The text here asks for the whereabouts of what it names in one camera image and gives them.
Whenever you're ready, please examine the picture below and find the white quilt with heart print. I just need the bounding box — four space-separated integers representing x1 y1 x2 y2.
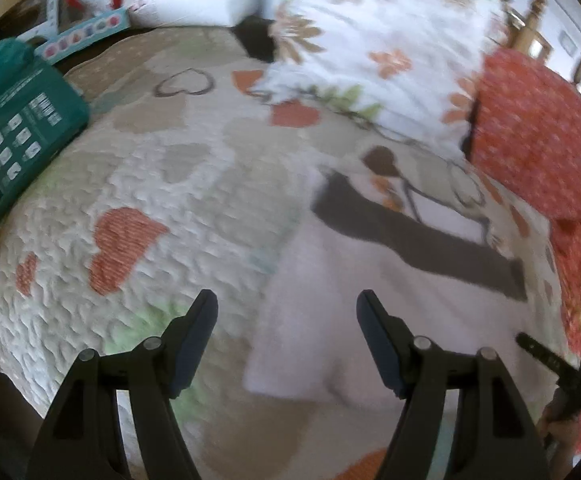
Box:
0 25 571 480

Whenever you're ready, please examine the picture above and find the person's right hand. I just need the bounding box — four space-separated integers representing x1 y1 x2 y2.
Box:
539 402 581 467

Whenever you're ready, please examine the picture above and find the white floral pillow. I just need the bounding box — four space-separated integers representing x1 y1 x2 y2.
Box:
253 0 509 163

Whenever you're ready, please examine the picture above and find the pale pink garment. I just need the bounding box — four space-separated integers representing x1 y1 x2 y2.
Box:
245 167 566 406

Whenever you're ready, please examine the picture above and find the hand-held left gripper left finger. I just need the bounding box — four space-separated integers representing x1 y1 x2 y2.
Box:
25 290 220 480

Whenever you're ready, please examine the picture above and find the red dotted pillow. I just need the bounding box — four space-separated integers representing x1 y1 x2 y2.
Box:
468 49 581 361

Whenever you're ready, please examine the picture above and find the wooden bed frame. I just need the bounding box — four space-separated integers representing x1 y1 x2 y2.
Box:
505 0 581 88

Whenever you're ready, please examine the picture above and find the teal package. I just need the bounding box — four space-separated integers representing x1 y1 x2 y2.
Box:
0 39 92 231

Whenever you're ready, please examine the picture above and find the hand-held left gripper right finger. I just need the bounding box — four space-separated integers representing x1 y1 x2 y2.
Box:
357 289 554 480

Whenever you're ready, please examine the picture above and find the colourful printed box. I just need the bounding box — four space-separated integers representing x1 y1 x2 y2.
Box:
34 9 134 65

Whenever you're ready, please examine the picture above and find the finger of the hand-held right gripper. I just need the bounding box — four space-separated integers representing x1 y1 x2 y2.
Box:
515 332 581 388

